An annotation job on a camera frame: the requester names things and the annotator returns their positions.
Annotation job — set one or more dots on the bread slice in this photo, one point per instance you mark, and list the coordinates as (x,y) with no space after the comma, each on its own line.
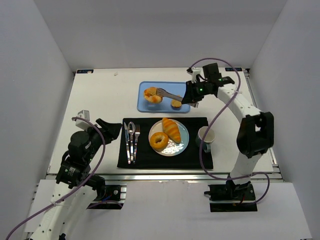
(176,104)

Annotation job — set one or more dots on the croissant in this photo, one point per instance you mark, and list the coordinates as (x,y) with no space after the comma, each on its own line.
(171,128)
(150,94)

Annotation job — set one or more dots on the blue tray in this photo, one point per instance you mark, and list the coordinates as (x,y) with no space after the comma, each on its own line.
(176,88)

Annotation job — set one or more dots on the bagel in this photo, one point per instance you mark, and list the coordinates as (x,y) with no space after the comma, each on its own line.
(159,141)

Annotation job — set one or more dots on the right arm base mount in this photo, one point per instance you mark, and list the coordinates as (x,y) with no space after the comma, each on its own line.
(231,198)

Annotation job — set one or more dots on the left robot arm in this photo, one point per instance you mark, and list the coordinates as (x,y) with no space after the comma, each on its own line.
(76,184)

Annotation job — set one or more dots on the table knife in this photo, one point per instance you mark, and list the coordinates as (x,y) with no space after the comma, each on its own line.
(126,132)

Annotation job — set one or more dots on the two-tone round plate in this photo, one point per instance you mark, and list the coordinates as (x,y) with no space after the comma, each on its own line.
(172,148)

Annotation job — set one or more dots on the black placemat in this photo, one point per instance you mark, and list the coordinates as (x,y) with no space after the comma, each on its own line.
(147,158)

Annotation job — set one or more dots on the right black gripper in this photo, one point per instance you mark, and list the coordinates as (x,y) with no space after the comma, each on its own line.
(194,90)

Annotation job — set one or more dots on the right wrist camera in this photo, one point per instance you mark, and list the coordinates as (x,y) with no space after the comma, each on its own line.
(194,71)

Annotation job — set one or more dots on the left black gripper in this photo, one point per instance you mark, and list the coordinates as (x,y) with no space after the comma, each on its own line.
(105,130)

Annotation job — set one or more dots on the spoon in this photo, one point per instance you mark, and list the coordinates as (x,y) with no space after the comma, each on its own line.
(131,130)

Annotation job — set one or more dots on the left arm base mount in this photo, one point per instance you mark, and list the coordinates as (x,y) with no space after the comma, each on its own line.
(112,198)

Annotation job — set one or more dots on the metal tongs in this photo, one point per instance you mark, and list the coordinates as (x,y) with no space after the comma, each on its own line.
(163,93)

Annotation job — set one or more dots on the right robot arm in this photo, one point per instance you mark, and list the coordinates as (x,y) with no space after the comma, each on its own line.
(256,131)

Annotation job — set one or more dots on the fork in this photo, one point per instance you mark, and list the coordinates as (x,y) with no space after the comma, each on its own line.
(136,136)

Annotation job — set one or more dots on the teal mug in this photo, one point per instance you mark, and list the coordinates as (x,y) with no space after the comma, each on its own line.
(207,135)

